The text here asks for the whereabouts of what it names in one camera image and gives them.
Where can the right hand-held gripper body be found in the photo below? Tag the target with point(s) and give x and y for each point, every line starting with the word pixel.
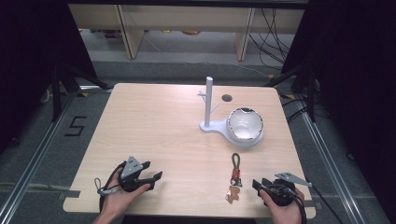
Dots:
pixel 280 191

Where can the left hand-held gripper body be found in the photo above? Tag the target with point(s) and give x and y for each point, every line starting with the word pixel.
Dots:
pixel 131 169

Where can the person's right hand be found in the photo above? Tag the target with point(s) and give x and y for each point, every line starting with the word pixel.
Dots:
pixel 285 213

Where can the person's left hand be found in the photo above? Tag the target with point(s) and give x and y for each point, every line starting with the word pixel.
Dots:
pixel 120 199

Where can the grey tape strip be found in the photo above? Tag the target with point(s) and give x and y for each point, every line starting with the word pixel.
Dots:
pixel 70 194
pixel 313 204

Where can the white bowl with metallic rim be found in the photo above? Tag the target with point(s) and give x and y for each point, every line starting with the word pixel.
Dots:
pixel 244 126

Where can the white jewellery stand with pole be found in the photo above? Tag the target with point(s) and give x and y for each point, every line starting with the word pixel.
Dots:
pixel 209 102

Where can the dark round table grommet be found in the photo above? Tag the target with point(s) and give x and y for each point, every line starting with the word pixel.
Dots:
pixel 227 98

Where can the black metal stand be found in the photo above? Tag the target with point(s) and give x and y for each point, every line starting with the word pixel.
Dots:
pixel 311 93
pixel 56 93

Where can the black curtain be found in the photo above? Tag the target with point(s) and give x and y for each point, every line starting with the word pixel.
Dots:
pixel 34 62
pixel 351 77

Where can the beige wooden desk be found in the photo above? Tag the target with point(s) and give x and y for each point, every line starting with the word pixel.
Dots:
pixel 186 18

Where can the aluminium floor rail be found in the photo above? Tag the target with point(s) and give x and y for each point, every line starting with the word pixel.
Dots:
pixel 34 161
pixel 330 161

